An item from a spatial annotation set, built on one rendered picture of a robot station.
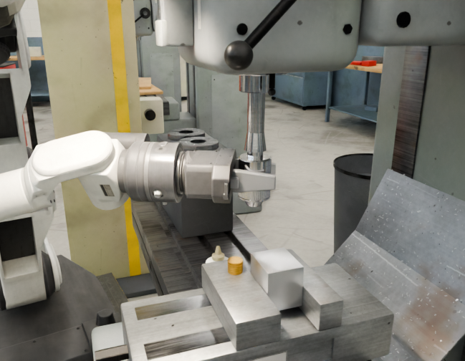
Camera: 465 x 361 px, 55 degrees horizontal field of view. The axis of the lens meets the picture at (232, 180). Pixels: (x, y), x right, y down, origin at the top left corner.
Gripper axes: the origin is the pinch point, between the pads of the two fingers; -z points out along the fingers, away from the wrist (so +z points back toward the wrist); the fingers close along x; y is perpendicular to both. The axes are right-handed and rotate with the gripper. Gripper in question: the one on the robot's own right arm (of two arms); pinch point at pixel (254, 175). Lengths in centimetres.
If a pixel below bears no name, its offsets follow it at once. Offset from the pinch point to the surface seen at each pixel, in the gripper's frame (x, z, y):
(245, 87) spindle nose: -1.9, 1.4, -12.7
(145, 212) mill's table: 39, 29, 24
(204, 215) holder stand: 27.7, 11.7, 18.7
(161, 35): -7.1, 11.1, -19.3
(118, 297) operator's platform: 79, 53, 76
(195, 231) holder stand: 26.7, 13.7, 22.3
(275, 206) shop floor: 275, -8, 116
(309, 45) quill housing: -8.1, -6.2, -18.3
